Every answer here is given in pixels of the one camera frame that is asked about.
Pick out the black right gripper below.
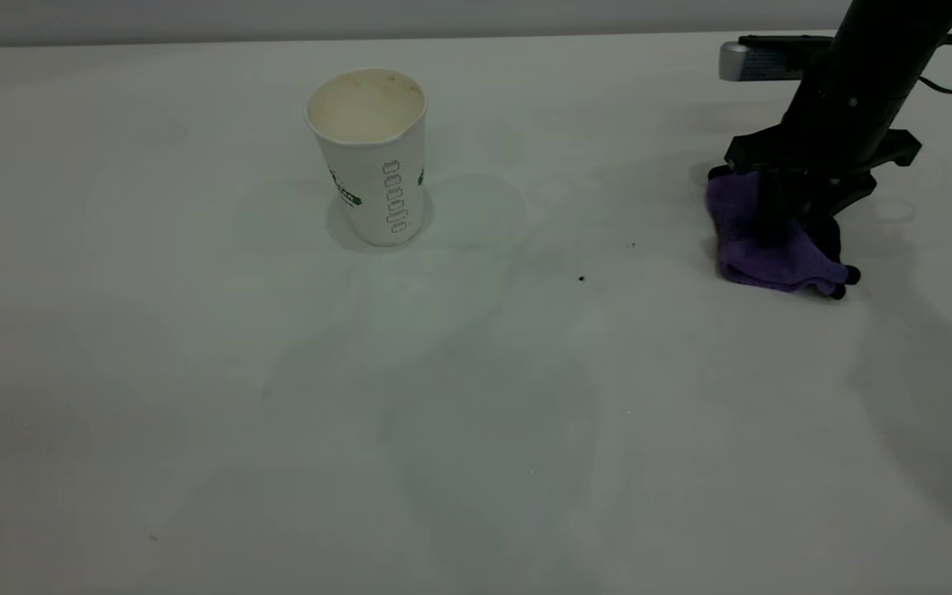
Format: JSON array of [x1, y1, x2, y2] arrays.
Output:
[[723, 98, 923, 247]]

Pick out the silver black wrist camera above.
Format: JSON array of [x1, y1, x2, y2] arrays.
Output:
[[719, 34, 839, 83]]

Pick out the purple cloth with black trim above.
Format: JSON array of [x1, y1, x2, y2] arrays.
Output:
[[706, 168, 862, 301]]

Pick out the white paper coffee cup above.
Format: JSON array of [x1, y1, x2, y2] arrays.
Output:
[[305, 68, 429, 248]]

